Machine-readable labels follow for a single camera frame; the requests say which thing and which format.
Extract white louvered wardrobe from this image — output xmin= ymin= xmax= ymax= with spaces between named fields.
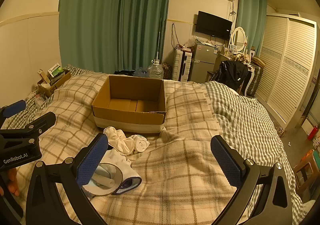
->
xmin=255 ymin=13 xmax=318 ymax=130

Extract large clear water jug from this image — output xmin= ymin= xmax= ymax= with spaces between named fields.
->
xmin=146 ymin=60 xmax=165 ymax=80

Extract green and white carton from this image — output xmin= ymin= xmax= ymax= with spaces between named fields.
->
xmin=48 ymin=63 xmax=63 ymax=79

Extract wall cables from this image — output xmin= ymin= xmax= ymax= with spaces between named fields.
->
xmin=171 ymin=23 xmax=181 ymax=49

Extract green checked bed sheet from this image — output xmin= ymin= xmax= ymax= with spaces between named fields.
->
xmin=0 ymin=65 xmax=304 ymax=217

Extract black jacket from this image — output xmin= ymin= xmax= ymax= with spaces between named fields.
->
xmin=219 ymin=60 xmax=248 ymax=88

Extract silver small fridge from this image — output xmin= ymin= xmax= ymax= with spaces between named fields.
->
xmin=189 ymin=43 xmax=221 ymax=82

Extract wooden stool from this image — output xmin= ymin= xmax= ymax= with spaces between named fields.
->
xmin=292 ymin=158 xmax=320 ymax=193

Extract black wall television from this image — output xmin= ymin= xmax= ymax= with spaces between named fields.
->
xmin=195 ymin=11 xmax=233 ymax=41

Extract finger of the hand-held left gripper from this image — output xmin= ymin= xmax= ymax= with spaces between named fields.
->
xmin=0 ymin=100 xmax=27 ymax=126
xmin=0 ymin=112 xmax=57 ymax=151

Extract light green curtain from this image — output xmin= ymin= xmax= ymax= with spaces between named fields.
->
xmin=58 ymin=0 xmax=123 ymax=73

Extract white pole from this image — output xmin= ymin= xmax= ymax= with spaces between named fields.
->
xmin=154 ymin=18 xmax=163 ymax=62

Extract black flat object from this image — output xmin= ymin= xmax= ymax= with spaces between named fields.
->
xmin=114 ymin=70 xmax=135 ymax=77

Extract dark green curtain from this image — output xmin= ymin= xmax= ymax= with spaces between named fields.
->
xmin=117 ymin=0 xmax=173 ymax=73

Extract wooden chair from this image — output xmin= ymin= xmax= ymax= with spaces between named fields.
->
xmin=206 ymin=70 xmax=244 ymax=94

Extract dark suitcase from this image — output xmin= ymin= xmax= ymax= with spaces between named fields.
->
xmin=247 ymin=62 xmax=264 ymax=97

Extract large cardboard box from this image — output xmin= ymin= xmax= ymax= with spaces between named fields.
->
xmin=91 ymin=75 xmax=167 ymax=136

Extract small printed cardboard box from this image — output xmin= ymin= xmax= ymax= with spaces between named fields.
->
xmin=37 ymin=70 xmax=72 ymax=99

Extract narrow green curtain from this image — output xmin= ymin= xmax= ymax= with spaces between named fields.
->
xmin=236 ymin=0 xmax=268 ymax=55

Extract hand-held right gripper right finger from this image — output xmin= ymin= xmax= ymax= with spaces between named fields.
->
xmin=210 ymin=135 xmax=293 ymax=225

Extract light blue roll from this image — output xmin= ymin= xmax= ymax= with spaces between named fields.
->
xmin=96 ymin=166 xmax=113 ymax=178

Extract white hard suitcase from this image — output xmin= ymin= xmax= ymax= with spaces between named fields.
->
xmin=174 ymin=48 xmax=193 ymax=81

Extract beige plaid blanket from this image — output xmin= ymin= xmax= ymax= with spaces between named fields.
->
xmin=0 ymin=73 xmax=253 ymax=225

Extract white socks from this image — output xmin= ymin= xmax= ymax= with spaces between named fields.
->
xmin=129 ymin=134 xmax=150 ymax=154

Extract red fire extinguisher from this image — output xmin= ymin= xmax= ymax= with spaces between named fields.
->
xmin=308 ymin=126 xmax=319 ymax=141

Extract oval white mirror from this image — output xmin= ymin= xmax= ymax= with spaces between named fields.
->
xmin=230 ymin=27 xmax=247 ymax=52

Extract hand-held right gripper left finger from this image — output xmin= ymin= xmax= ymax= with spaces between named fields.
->
xmin=25 ymin=133 xmax=109 ymax=225

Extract person's left hand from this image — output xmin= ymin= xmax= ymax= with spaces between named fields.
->
xmin=0 ymin=167 xmax=20 ymax=197

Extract white sock navy trim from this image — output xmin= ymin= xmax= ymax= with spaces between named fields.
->
xmin=82 ymin=162 xmax=123 ymax=197

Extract patterned dark bag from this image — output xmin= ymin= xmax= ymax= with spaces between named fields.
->
xmin=161 ymin=63 xmax=173 ymax=80

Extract slim wooden box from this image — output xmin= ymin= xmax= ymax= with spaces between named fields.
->
xmin=37 ymin=70 xmax=49 ymax=83

